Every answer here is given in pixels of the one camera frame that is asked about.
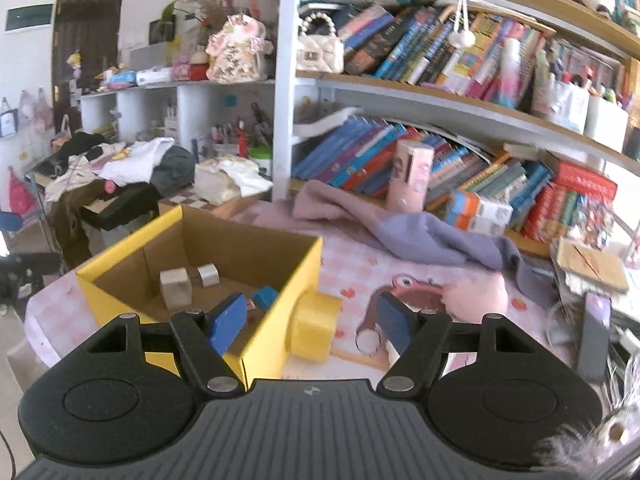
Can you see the red and cream toy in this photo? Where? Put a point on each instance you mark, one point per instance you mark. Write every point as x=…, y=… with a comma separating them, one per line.
x=199, y=67

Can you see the brown garment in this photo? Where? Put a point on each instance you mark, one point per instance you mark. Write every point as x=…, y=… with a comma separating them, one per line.
x=70, y=225

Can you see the brown paper envelopes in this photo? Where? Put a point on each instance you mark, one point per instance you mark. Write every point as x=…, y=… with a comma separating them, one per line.
x=590, y=265

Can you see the pink plush pouch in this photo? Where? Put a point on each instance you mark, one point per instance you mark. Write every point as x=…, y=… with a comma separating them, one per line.
x=475, y=295

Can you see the black smartphone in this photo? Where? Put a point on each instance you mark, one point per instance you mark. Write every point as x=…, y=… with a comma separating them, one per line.
x=592, y=340

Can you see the chessboard box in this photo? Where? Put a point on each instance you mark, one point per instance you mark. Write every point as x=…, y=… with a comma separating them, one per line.
x=200, y=205

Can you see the small white charger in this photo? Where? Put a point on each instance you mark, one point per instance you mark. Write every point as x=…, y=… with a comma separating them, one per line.
x=208, y=275

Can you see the pink tall carton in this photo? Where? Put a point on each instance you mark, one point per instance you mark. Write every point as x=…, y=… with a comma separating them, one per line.
x=407, y=180

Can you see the black garment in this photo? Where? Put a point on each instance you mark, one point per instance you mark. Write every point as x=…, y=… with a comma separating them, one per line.
x=82, y=145

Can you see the green wall sign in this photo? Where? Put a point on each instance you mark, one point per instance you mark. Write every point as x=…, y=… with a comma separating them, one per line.
x=29, y=17

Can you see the doll in pink dress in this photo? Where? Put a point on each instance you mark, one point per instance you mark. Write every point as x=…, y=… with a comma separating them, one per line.
x=235, y=55

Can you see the pink gradient bottle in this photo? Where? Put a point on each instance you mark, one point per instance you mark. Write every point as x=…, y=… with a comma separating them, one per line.
x=517, y=75

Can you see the cream printed garment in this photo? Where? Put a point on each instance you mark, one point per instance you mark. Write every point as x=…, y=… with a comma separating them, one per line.
x=75, y=167

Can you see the dark brown door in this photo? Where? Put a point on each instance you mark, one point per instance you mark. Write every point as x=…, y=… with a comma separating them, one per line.
x=87, y=25

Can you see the red boxed book set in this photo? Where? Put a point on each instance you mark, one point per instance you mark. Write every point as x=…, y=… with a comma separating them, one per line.
x=580, y=180

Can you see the row of mixed colourful books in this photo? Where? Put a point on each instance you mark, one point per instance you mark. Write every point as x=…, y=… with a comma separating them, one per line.
x=415, y=45

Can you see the white bookshelf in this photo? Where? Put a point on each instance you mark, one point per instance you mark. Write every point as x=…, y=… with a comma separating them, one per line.
x=282, y=110

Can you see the black picture frame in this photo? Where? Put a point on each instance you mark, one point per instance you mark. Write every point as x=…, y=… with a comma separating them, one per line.
x=161, y=30

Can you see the cream cube charger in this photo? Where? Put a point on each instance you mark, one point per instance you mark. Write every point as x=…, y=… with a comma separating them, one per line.
x=175, y=287

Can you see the white flat box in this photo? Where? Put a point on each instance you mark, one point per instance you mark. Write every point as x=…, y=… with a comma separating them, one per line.
x=154, y=76

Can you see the stack of papers and books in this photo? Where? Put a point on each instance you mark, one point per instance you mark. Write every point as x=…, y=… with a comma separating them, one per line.
x=625, y=330

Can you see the cups of pens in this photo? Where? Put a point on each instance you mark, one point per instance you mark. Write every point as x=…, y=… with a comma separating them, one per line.
x=240, y=135

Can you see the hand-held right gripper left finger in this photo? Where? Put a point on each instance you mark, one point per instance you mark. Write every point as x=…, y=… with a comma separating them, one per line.
x=227, y=325

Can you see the pink hanging bag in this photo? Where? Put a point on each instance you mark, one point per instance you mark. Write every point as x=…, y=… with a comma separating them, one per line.
x=20, y=192

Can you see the grey fluffy pompom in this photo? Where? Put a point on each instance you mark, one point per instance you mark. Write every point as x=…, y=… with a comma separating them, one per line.
x=600, y=430

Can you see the yellow cardboard box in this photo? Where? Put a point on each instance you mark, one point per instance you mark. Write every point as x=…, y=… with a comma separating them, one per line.
x=280, y=330

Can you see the dark grey garment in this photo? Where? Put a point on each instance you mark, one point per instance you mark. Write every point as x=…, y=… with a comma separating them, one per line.
x=175, y=167

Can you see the blue tissue packet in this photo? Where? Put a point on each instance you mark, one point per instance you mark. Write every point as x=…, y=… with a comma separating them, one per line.
x=121, y=80

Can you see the white pen holder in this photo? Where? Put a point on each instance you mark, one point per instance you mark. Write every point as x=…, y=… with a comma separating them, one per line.
x=606, y=122

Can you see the lavender knit garment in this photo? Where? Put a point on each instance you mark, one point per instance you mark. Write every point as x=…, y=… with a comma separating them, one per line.
x=425, y=235

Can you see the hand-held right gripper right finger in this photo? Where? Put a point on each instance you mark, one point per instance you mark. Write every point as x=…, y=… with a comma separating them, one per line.
x=395, y=327

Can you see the white quilted handbag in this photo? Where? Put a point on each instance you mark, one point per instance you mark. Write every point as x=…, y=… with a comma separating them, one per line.
x=320, y=50

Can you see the clear pen holder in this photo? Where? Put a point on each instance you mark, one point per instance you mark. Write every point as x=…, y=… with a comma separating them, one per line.
x=560, y=107

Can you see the row of blue books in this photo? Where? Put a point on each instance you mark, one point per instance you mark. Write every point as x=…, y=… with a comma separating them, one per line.
x=350, y=155

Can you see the orange and white carton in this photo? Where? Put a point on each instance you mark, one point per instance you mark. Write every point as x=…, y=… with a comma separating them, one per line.
x=487, y=205
x=470, y=225

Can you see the yellow tape roll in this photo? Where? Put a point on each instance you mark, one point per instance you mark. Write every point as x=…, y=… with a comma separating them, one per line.
x=315, y=325

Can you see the white garment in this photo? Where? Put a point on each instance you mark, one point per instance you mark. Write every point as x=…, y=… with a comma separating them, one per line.
x=135, y=162

